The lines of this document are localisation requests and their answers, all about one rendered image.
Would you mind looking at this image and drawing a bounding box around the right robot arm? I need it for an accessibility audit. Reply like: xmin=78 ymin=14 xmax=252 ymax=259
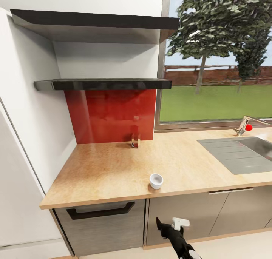
xmin=156 ymin=216 xmax=201 ymax=259

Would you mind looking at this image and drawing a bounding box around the coffee cup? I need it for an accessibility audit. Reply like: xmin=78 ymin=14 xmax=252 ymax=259
xmin=150 ymin=173 xmax=163 ymax=189

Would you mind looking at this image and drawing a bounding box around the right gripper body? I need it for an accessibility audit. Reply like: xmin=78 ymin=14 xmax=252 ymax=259
xmin=161 ymin=223 xmax=185 ymax=247

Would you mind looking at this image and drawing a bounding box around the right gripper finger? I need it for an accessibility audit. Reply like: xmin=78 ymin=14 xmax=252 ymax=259
xmin=156 ymin=216 xmax=162 ymax=231

